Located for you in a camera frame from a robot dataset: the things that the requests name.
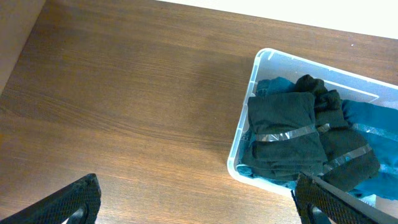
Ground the blue taped shirt bundle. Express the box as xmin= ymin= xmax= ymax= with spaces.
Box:
xmin=342 ymin=100 xmax=397 ymax=200

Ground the black taped shirt bundle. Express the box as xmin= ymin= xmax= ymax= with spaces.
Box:
xmin=294 ymin=75 xmax=380 ymax=192

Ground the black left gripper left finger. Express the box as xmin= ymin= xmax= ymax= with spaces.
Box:
xmin=1 ymin=174 xmax=101 ymax=223

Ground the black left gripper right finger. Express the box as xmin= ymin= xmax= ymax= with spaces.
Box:
xmin=291 ymin=172 xmax=397 ymax=224

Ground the black taped cloth bundle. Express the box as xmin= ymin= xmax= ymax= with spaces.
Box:
xmin=236 ymin=92 xmax=327 ymax=180

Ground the clear plastic storage bin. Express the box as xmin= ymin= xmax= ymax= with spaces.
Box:
xmin=227 ymin=48 xmax=397 ymax=197

